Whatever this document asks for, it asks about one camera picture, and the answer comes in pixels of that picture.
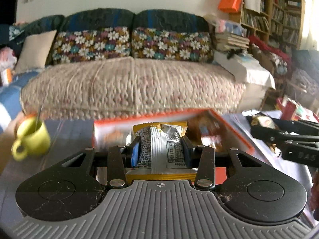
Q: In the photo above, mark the beige plain pillow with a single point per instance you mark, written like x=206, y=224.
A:
x=35, y=51

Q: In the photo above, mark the dark blue sofa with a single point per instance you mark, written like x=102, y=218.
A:
x=13, y=36

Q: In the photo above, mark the small orange white bottle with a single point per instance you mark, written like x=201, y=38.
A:
x=6, y=77

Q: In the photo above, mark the right floral cushion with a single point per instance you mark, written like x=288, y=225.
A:
x=158, y=44

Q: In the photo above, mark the orange paper bag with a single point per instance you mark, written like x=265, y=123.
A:
x=230, y=6

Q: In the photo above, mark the blue white blanket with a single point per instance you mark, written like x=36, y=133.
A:
x=11, y=104

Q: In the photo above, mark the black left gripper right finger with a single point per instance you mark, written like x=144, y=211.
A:
x=202, y=158

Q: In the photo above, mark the left floral cushion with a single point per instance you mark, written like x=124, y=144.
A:
x=91, y=45

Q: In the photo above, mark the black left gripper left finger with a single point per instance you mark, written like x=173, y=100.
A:
x=119, y=159

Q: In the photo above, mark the wooden bookshelf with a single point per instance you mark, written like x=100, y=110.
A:
x=273, y=21

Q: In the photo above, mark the stack of books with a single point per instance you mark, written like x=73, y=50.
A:
x=231, y=39

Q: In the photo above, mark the yellow-green mug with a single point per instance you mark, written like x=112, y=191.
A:
x=32, y=139

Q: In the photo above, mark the orange cardboard box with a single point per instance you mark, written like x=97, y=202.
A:
x=202, y=127

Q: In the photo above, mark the floral cushion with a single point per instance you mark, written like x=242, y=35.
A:
x=158, y=44
x=91, y=45

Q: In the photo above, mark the person's left hand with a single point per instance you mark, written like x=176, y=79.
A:
x=313, y=202

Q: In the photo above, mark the plaid grey tablecloth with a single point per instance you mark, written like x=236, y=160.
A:
x=70, y=136

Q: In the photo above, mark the silver yellow snack packet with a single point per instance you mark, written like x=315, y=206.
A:
x=161, y=155

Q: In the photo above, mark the red clear candy bag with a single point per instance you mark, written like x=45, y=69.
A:
x=257, y=118

